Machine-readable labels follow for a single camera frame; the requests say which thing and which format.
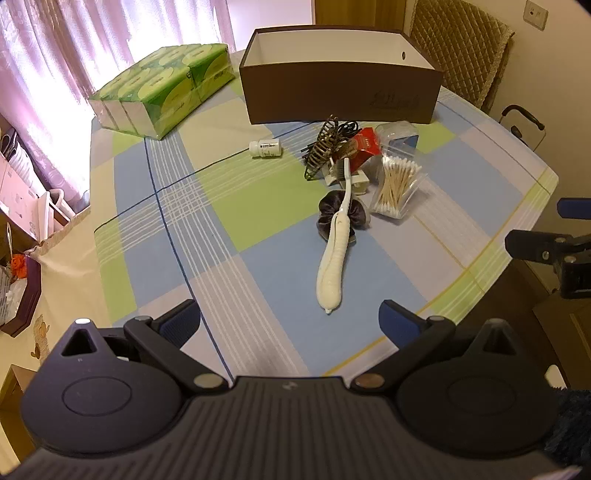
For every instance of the clear cotton swab box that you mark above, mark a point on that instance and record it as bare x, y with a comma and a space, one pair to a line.
395, 184

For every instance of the clear blue floss case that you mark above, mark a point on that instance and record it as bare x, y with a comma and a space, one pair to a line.
398, 134

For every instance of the brown cardboard storage box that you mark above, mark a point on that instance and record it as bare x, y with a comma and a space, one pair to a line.
323, 87

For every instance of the stack of white dishes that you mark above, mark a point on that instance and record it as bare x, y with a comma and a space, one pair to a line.
18, 157

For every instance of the white printed cardboard box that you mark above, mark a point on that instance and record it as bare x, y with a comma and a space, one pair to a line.
18, 203

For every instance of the green tissue multipack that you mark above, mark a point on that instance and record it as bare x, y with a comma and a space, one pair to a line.
157, 87

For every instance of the white plastic frame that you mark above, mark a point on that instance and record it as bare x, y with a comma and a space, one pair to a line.
57, 203

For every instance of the brown octagonal tray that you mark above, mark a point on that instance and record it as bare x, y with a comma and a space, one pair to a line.
28, 300

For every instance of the white plastic adapter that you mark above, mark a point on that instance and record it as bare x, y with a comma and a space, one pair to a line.
361, 180

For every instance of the pink sheer curtain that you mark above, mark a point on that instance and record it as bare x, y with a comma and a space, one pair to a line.
55, 69

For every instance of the white pill bottle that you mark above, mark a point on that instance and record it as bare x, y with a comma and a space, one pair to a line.
267, 148

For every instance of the brown patterned hair claw clip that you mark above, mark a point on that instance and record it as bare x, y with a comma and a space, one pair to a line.
319, 150

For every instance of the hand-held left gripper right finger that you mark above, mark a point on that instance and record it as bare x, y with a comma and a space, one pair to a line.
397, 323

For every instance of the dark brown velvet scrunchie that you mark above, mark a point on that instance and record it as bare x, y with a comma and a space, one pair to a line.
359, 213

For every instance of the wooden door panel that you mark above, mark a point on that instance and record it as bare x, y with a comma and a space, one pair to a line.
360, 14

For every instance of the white toothbrush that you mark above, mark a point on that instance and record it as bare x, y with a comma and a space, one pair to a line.
332, 267

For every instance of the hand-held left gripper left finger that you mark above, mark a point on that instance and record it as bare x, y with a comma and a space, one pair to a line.
181, 319

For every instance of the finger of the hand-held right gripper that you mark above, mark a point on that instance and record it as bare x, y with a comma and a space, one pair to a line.
531, 244
575, 207

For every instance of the quilted beige chair cover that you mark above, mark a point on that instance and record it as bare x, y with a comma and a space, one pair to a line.
457, 46

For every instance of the beige wall socket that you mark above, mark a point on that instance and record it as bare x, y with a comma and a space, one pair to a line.
537, 14

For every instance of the beige embroidered cloth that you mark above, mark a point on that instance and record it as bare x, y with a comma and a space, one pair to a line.
64, 277

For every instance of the red snack packet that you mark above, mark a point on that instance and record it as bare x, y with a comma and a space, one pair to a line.
367, 141

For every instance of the dark blue fleece clothing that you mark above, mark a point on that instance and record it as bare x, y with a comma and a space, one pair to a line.
572, 429

